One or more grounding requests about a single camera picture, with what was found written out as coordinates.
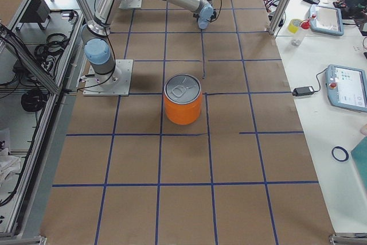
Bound clear bottle red cap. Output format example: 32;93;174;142
291;19;311;46

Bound yellow tape roll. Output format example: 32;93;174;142
287;19;302;34

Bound near teach pendant tablet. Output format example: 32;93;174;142
325;64;366;112

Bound orange can with silver lid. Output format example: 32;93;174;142
163;73;202;125

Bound teal board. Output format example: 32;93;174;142
351;137;367;186

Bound aluminium side frame rail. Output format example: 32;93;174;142
1;0;84;239

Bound teach pendant tablet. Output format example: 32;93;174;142
325;64;366;112
309;4;344;36

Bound coiled black cables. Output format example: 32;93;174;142
34;33;72;69

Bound blue tape ring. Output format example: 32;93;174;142
331;146;350;162

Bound far teach pendant tablet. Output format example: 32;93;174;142
309;4;344;36

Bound black power adapter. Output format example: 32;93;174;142
292;86;315;96

